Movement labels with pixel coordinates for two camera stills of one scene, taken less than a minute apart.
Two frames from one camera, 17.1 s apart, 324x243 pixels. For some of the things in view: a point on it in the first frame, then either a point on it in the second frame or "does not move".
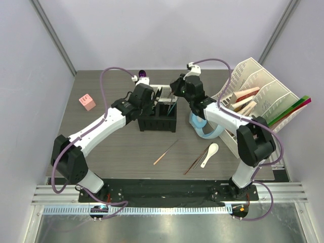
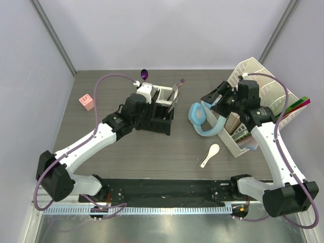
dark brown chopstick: [197, 159] -> [172, 103]
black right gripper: [175, 86] -> [224, 88]
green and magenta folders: [304, 100] does not move
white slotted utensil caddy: [167, 95] does not move
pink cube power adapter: [87, 102] does not move
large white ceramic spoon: [212, 149] does not move
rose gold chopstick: [160, 157] -> [171, 104]
